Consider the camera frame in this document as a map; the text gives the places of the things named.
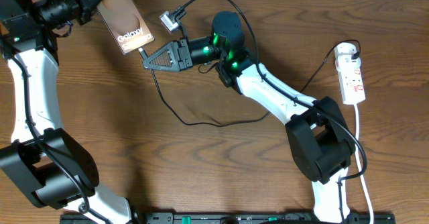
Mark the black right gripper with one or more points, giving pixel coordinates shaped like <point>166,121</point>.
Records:
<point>180,53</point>

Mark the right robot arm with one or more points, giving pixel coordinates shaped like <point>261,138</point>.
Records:
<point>320,141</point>

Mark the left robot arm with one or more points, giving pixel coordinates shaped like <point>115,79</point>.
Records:
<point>47,165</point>

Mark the white USB charger plug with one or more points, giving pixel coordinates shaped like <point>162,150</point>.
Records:
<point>345,48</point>

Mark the white power strip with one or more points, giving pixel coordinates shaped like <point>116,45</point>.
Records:
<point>350,79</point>

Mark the black mounting rail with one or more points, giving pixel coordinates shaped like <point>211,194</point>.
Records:
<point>170,218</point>

